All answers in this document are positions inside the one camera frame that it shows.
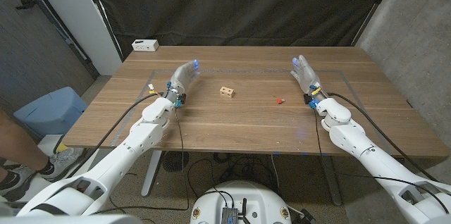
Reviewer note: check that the grey ribbed torso module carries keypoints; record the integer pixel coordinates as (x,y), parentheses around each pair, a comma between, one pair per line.
(229,215)

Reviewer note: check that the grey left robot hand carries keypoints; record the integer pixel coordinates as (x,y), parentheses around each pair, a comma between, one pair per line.
(181,79)

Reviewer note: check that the dark grey door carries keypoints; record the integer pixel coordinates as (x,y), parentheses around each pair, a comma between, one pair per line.
(35,48)

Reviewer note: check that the black backdrop curtain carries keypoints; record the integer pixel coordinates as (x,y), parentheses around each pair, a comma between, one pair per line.
(239,5)

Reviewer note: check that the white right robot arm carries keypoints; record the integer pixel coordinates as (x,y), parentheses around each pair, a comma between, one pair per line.
(352,139)

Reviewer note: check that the white table leg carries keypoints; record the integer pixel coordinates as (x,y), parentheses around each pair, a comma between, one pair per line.
(151,174)

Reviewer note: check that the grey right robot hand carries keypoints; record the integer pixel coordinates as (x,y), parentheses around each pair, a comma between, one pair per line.
(308,77)

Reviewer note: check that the yellow floor object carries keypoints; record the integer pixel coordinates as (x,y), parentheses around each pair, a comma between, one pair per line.
(61,147)

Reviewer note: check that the white pillar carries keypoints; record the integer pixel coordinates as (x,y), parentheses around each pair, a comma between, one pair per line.
(77,16)

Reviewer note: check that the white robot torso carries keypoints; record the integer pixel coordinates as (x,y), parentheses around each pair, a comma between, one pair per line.
(253,199)

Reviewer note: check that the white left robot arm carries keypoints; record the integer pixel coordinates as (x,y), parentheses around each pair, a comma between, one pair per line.
(116,157)

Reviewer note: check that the black floor fan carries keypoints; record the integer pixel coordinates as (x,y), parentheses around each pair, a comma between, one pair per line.
(174,160)

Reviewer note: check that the black grey sneaker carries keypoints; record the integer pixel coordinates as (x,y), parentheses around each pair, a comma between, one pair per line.
(14,181)

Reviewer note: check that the person's bare leg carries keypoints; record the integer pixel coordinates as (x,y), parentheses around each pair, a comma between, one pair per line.
(17,146)

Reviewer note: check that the blue plastic bin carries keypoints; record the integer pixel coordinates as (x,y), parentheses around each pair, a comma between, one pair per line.
(53,111)

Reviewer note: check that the wooden block with holes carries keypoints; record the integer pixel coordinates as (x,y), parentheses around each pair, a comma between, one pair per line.
(227,92)

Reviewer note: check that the grey table leg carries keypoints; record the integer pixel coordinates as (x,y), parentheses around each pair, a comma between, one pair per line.
(331,181)

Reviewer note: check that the black backdrop stand pole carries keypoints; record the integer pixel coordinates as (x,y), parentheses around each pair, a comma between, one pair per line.
(373,5)
(102,12)

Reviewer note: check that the white power strip box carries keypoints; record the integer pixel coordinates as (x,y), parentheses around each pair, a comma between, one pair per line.
(145,45)

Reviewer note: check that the red-headed wooden screw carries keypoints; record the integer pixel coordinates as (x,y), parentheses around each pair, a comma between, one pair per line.
(279,101)

